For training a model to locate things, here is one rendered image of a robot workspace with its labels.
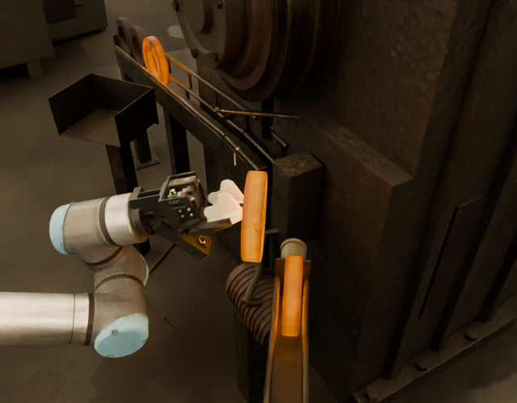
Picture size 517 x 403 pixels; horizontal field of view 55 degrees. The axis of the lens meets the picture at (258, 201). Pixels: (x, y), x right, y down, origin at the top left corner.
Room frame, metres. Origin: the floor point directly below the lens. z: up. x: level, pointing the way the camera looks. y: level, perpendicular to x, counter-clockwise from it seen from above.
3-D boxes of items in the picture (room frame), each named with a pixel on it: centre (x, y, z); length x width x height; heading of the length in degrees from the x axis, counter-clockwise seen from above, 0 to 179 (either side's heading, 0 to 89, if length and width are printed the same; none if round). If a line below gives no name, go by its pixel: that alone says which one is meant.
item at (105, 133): (1.44, 0.50, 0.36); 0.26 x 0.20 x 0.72; 65
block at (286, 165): (0.95, -0.10, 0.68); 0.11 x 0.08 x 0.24; 120
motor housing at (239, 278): (0.79, -0.01, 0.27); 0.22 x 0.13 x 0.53; 30
